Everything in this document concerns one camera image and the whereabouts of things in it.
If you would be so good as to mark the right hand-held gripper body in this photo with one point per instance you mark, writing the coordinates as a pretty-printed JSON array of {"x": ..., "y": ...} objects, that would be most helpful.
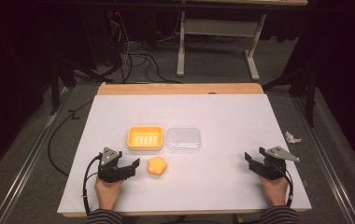
[{"x": 278, "y": 153}]

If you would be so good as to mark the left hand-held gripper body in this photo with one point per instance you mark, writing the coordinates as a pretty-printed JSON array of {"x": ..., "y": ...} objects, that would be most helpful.
[{"x": 107, "y": 157}]

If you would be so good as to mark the orange flower-shaped soap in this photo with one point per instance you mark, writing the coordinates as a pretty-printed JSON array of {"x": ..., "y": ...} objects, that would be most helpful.
[{"x": 157, "y": 166}]

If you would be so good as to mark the person's left hand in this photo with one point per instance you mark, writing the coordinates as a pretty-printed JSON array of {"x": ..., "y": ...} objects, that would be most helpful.
[{"x": 107, "y": 193}]

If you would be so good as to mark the person's right hand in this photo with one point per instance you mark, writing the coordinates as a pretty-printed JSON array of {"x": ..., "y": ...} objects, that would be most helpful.
[{"x": 274, "y": 191}]

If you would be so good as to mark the crumpled white paper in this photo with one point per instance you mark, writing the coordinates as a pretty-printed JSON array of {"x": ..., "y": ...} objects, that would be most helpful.
[{"x": 291, "y": 137}]

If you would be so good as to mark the orange soap dish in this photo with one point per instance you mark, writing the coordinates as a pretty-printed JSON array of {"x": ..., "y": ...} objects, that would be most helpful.
[{"x": 145, "y": 138}]

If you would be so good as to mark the white table mat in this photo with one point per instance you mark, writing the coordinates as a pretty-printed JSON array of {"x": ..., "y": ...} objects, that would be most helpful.
[{"x": 222, "y": 177}]

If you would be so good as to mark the clear plastic lid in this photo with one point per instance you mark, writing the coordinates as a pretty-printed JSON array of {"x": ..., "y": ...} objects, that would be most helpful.
[{"x": 183, "y": 140}]

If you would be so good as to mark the black stand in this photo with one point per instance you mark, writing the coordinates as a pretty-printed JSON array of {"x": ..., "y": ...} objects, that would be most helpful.
[
  {"x": 306, "y": 87},
  {"x": 57, "y": 81}
]

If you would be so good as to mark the wooden table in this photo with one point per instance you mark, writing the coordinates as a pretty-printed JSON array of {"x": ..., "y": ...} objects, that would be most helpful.
[{"x": 178, "y": 89}]

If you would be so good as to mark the metal floor rail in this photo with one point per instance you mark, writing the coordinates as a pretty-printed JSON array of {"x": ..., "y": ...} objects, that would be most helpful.
[
  {"x": 29, "y": 155},
  {"x": 325, "y": 161}
]

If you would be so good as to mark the white metal desk frame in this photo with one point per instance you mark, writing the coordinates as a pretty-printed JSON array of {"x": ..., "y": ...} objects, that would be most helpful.
[{"x": 219, "y": 28}]

